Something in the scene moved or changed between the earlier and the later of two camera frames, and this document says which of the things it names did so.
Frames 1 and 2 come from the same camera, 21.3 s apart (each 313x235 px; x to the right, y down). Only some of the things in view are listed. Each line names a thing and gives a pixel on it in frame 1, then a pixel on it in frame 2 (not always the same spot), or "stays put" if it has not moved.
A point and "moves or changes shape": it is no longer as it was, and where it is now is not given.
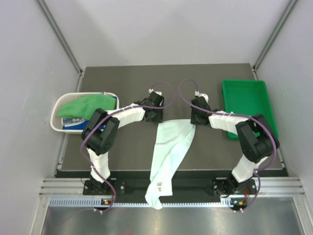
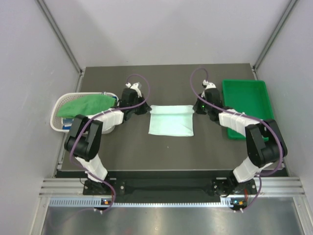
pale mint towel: [171, 138] moves or changes shape
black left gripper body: [157, 116] -> [137, 101]
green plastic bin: [248, 98] stays put
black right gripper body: [195, 116] -> [202, 107]
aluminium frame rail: [264, 186] stays put
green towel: [84, 107] stays put
